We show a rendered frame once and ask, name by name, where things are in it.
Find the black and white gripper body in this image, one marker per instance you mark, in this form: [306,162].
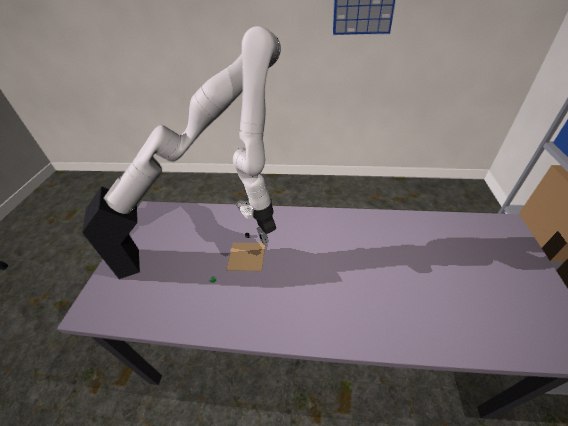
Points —
[261,209]

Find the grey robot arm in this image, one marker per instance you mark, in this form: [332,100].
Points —
[260,50]

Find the tan flat mat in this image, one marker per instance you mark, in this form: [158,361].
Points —
[246,257]

